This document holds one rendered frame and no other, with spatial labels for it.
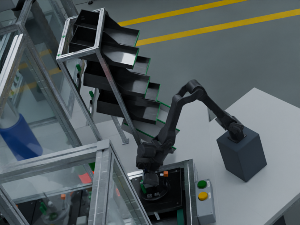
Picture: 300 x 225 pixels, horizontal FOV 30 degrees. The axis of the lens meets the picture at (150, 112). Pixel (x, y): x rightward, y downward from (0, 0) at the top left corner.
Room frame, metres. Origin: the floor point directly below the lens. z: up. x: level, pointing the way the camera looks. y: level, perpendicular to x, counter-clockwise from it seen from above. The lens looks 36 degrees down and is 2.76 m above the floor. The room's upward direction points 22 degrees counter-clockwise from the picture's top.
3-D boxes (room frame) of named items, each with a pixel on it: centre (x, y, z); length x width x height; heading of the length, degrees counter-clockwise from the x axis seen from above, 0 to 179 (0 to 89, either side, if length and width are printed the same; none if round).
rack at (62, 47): (2.23, 0.14, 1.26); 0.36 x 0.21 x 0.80; 166
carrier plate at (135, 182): (1.85, 0.11, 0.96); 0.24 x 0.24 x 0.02; 76
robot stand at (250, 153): (1.88, -0.32, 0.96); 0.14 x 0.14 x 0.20; 23
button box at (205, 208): (1.72, -0.07, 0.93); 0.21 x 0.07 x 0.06; 166
